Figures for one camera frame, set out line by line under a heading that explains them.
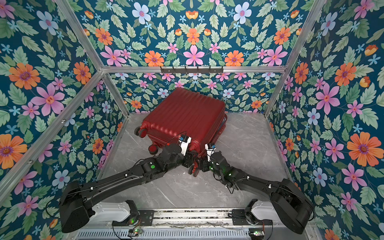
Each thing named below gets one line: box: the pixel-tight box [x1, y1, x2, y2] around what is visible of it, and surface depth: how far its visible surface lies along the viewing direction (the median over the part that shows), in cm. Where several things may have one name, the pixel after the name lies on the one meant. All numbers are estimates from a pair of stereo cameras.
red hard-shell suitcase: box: [134, 87, 228, 177], surface depth 87 cm
